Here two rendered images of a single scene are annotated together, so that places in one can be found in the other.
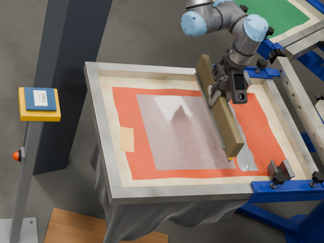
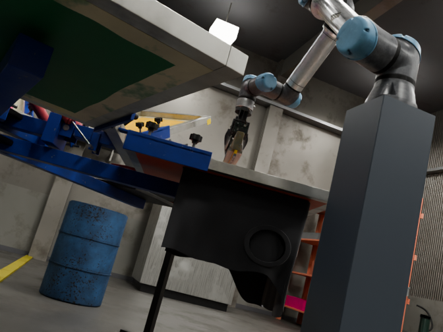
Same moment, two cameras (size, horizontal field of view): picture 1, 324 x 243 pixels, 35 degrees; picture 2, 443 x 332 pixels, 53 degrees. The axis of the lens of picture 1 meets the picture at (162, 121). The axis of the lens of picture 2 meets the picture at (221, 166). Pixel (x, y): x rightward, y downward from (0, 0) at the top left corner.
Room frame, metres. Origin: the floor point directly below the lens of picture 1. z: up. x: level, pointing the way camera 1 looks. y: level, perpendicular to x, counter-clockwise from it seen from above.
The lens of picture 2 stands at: (2.94, 0.72, 0.64)
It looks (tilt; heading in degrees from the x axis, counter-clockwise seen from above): 13 degrees up; 210
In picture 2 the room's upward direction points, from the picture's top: 15 degrees clockwise
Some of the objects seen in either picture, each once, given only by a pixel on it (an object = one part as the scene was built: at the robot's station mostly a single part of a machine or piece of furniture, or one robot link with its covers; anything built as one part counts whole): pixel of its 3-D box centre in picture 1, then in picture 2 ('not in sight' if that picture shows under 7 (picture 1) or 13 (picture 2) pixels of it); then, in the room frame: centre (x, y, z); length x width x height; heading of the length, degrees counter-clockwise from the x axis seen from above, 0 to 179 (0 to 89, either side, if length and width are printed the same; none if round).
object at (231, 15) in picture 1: (226, 16); (265, 85); (1.41, -0.05, 1.39); 0.11 x 0.11 x 0.08; 55
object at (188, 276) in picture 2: not in sight; (192, 237); (-3.84, -3.32, 1.03); 1.60 x 1.23 x 2.06; 135
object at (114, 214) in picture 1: (110, 167); (281, 259); (1.20, 0.11, 0.74); 0.45 x 0.03 x 0.43; 31
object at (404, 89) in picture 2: not in sight; (391, 97); (1.65, 0.49, 1.25); 0.15 x 0.15 x 0.10
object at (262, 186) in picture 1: (288, 190); not in sight; (1.24, -0.49, 0.98); 0.30 x 0.05 x 0.07; 121
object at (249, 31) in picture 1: (250, 34); (249, 89); (1.37, -0.14, 1.39); 0.09 x 0.08 x 0.11; 55
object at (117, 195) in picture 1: (203, 128); (225, 184); (1.35, -0.14, 0.97); 0.79 x 0.58 x 0.04; 121
